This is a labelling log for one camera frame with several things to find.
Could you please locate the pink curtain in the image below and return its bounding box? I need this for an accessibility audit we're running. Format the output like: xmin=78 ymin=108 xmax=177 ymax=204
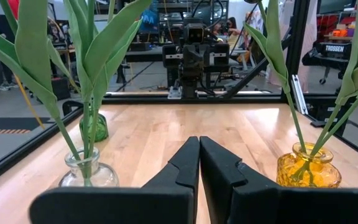
xmin=267 ymin=0 xmax=319 ymax=94

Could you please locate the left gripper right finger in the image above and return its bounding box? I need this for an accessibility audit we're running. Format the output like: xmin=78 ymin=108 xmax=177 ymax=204
xmin=200 ymin=136 xmax=358 ymax=224

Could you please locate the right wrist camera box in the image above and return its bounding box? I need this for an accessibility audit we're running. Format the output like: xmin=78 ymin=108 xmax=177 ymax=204
xmin=183 ymin=17 xmax=206 ymax=45

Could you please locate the green glass vase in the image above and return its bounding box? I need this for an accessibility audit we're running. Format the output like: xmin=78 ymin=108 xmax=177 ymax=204
xmin=78 ymin=107 xmax=109 ymax=143

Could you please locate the clear glass vase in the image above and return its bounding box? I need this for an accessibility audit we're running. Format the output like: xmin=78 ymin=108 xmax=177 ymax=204
xmin=58 ymin=146 xmax=120 ymax=188

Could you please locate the yellow hanging cable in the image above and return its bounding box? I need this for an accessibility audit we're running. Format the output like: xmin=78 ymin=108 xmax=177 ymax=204
xmin=0 ymin=4 xmax=45 ymax=130

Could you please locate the black desk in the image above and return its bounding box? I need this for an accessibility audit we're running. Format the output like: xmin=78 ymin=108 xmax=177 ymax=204
xmin=124 ymin=40 xmax=167 ymax=63

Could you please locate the black robot base Trossen label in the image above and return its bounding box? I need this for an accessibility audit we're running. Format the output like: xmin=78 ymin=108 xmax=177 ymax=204
xmin=301 ymin=42 xmax=353 ymax=85

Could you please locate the blue banner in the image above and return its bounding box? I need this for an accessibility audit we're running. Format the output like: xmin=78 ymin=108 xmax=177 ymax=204
xmin=140 ymin=7 xmax=160 ymax=34

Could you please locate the black mat with hazard stripes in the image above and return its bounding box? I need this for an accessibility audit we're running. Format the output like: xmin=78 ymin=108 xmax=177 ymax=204
xmin=0 ymin=117 xmax=53 ymax=135

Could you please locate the black floor box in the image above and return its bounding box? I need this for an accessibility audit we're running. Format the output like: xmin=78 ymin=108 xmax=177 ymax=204
xmin=50 ymin=77 xmax=71 ymax=101

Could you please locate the white strip on frame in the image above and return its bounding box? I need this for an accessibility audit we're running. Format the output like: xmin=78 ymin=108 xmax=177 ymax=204
xmin=290 ymin=74 xmax=309 ymax=115

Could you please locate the black aluminium table frame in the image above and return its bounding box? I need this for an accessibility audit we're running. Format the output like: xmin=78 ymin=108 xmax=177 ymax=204
xmin=0 ymin=0 xmax=358 ymax=190

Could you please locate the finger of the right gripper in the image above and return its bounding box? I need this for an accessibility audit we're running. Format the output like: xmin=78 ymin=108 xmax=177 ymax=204
xmin=182 ymin=45 xmax=197 ymax=72
xmin=196 ymin=45 xmax=211 ymax=72

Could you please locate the silver mounting plate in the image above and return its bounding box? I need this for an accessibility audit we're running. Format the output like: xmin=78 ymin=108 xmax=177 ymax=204
xmin=167 ymin=86 xmax=183 ymax=100

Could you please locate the maroon artificial tulip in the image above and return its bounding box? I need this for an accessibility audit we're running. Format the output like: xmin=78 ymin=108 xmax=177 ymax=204
xmin=84 ymin=0 xmax=152 ymax=184
xmin=63 ymin=0 xmax=99 ymax=187
xmin=0 ymin=0 xmax=83 ymax=162

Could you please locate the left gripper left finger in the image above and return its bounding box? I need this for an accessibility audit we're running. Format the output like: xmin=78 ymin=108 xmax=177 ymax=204
xmin=29 ymin=136 xmax=201 ymax=224

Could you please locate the black monitor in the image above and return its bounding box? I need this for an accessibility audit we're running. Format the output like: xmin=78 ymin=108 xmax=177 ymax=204
xmin=317 ymin=0 xmax=358 ymax=15

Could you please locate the yellow glass vase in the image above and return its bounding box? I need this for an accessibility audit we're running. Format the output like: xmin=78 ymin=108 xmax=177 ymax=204
xmin=275 ymin=142 xmax=342 ymax=189

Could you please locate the red artificial tulip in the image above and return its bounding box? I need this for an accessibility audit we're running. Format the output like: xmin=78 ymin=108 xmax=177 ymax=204
xmin=0 ymin=0 xmax=21 ymax=32
xmin=106 ymin=0 xmax=117 ymax=24

